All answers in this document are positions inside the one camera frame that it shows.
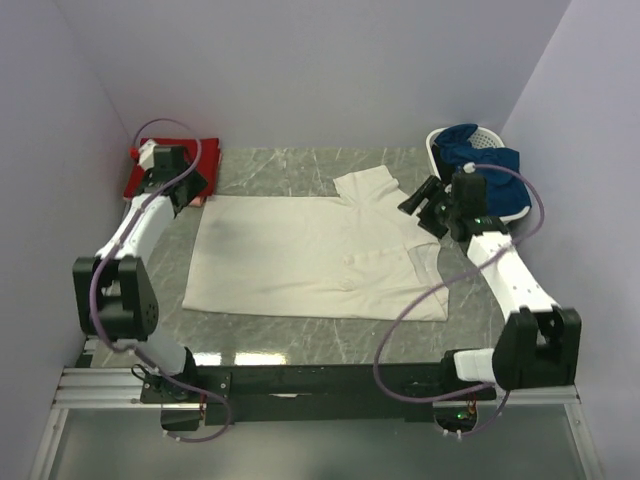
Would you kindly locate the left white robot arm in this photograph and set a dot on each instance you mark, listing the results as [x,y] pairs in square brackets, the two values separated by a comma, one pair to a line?
[115,298]

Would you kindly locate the folded pink t shirt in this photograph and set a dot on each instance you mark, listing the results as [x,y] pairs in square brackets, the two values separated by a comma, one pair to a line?
[198,202]

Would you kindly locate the crumpled blue t shirt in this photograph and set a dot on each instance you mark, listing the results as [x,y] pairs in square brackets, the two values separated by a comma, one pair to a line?
[505,190]

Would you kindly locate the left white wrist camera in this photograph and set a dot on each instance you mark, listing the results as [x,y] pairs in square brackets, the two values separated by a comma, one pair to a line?
[144,154]

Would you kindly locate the white plastic laundry basket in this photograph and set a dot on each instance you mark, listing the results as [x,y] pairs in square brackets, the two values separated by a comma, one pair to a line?
[480,137]

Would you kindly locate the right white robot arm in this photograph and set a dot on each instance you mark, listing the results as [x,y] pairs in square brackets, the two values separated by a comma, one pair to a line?
[539,344]

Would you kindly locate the cream white t shirt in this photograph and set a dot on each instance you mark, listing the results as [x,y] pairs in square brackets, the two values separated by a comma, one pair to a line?
[351,256]

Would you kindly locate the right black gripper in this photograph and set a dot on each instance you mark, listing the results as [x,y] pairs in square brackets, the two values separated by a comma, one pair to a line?
[426,222]

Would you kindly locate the folded red t shirt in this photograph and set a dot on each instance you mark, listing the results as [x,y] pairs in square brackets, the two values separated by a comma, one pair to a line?
[207,166]

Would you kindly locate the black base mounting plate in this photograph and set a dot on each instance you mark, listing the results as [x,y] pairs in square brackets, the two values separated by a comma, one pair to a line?
[261,393]

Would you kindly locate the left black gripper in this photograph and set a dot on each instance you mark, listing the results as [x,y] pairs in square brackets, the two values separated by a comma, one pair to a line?
[196,183]

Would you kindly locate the aluminium extrusion rail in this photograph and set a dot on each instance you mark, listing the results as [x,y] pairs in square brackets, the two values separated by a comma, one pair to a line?
[117,388]

